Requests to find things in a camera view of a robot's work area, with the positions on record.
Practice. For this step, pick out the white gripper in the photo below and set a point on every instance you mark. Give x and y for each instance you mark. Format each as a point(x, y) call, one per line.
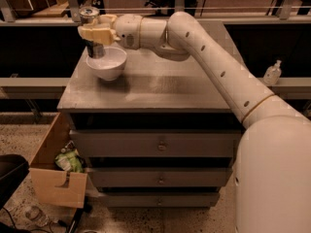
point(127, 29)

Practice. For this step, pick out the redbull can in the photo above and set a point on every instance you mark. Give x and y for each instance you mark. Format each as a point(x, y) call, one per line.
point(89, 15)

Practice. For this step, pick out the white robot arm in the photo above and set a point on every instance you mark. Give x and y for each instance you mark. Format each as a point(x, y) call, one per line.
point(273, 164)

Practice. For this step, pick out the white bowl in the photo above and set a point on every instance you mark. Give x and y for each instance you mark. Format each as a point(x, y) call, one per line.
point(110, 66)

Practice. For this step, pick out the top grey drawer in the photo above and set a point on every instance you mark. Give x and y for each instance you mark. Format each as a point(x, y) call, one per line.
point(107, 144)

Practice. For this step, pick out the grey drawer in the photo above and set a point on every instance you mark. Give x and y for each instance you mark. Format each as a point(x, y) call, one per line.
point(160, 200)
point(107, 144)
point(159, 177)

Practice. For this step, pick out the grey drawer cabinet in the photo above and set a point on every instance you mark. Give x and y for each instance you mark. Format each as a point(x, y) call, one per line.
point(152, 95)

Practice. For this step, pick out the green snack bag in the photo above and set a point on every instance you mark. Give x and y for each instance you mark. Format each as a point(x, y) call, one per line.
point(69, 161)

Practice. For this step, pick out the middle grey drawer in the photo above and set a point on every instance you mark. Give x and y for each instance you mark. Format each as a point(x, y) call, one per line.
point(159, 177)

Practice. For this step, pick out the black chair seat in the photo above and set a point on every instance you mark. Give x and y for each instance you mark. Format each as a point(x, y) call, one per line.
point(13, 170)

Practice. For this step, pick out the cardboard box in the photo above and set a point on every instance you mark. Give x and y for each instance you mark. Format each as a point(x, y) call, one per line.
point(52, 185)

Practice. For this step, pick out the bottom grey drawer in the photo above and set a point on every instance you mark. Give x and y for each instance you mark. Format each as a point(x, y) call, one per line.
point(160, 200)

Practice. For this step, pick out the hand sanitizer bottle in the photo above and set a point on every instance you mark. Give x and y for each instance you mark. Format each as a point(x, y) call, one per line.
point(273, 73)

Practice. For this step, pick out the metal railing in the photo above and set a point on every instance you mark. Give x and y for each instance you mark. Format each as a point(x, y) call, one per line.
point(228, 11)

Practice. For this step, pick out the clear plastic bottle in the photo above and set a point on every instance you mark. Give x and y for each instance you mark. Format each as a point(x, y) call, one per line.
point(37, 216)

